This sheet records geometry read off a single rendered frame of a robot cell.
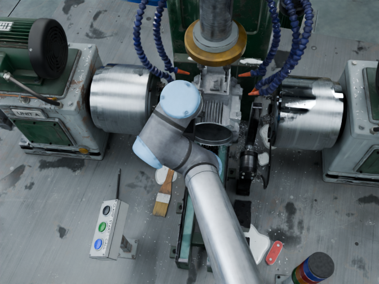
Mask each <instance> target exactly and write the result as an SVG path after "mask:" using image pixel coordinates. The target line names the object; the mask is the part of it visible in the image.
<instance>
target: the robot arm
mask: <svg viewBox="0 0 379 284"><path fill-rule="evenodd" d="M199 91H200V92H201V93H200V92H199ZM203 99H204V91H203V90H199V89H197V88H196V86H195V85H193V84H192V83H190V82H188V81H183V80H177V81H172V82H170V83H169V84H167V85H166V86H165V87H164V89H163V91H162V93H161V96H160V102H159V103H158V105H157V107H156V108H155V110H154V111H153V113H152V114H151V116H150V118H149V120H148V121H147V123H146V124H145V126H144V127H143V129H142V131H141V132H140V134H139V136H137V139H136V141H135V143H134V145H133V151H134V153H135V154H136V155H137V156H138V157H139V158H141V159H142V160H143V161H144V162H146V163H147V164H149V165H150V166H152V167H154V168H156V169H161V168H162V167H163V165H164V166H166V167H168V168H170V169H172V170H174V171H176V172H178V173H180V174H182V175H183V178H184V181H185V184H186V187H187V188H188V191H189V195H190V197H191V201H192V204H193V208H194V211H195V214H196V218H197V221H198V224H199V227H200V231H201V235H202V238H203V241H204V244H205V248H206V252H207V254H208V258H209V261H210V265H211V268H212V271H213V274H214V278H215V281H216V284H265V283H264V280H263V278H262V276H261V273H260V271H259V269H258V266H257V264H256V262H255V259H254V257H253V254H252V252H251V250H250V247H249V245H248V243H247V240H246V238H245V236H244V233H243V230H242V228H241V226H240V223H239V221H238V219H237V216H236V214H235V212H234V209H233V207H232V205H231V202H230V199H229V197H228V195H227V193H226V190H225V188H224V186H223V183H222V181H221V178H220V175H221V172H222V162H221V160H220V158H219V157H218V156H216V155H215V154H214V153H213V152H212V151H210V150H207V149H205V148H203V147H201V146H200V145H198V144H196V143H194V141H195V126H196V117H197V118H201V117H205V115H206V112H202V109H203V106H204V102H203Z"/></svg>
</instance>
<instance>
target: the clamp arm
mask: <svg viewBox="0 0 379 284"><path fill-rule="evenodd" d="M262 108H263V103H259V102H252V107H251V111H250V117H249V123H248V129H247V133H246V139H245V149H247V146H248V148H252V150H253V148H254V143H255V139H256V136H257V131H258V126H259V121H260V118H261V113H262ZM250 146H251V147H250Z"/></svg>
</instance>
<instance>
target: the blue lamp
mask: <svg viewBox="0 0 379 284"><path fill-rule="evenodd" d="M308 259H309V257H308V258H307V259H306V260H305V262H304V264H303V270H304V273H305V275H306V276H307V277H308V278H309V279H310V280H312V281H315V282H320V281H323V280H325V279H326V278H325V279H321V278H317V277H315V276H314V275H313V274H312V273H311V272H310V270H309V267H308Z"/></svg>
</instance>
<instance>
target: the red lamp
mask: <svg viewBox="0 0 379 284"><path fill-rule="evenodd" d="M304 262H305V261H303V262H302V263H301V265H300V267H299V273H300V276H301V277H302V279H303V280H304V281H305V282H307V283H309V284H317V283H319V282H315V281H312V280H310V279H309V278H308V277H307V276H306V275H305V273H304V270H303V264H304Z"/></svg>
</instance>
